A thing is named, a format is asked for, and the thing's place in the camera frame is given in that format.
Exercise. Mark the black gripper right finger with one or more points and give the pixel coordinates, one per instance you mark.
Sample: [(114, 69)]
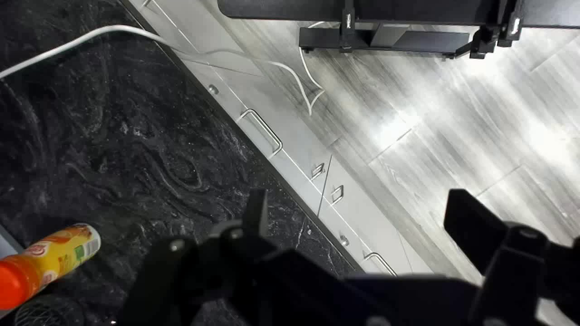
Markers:
[(482, 232)]

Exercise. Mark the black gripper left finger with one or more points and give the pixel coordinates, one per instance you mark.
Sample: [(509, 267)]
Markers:
[(255, 214)]

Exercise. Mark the white base cabinet door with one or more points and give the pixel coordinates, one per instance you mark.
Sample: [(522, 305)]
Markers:
[(313, 142), (386, 232)]

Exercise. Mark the white cabinet drawer front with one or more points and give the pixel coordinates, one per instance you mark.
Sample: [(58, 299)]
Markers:
[(355, 245), (264, 138)]

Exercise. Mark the orange yellow plastic bottle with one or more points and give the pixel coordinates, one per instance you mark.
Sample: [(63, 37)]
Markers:
[(56, 256)]

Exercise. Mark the black metal stand frame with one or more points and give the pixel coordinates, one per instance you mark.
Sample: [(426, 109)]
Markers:
[(399, 37)]

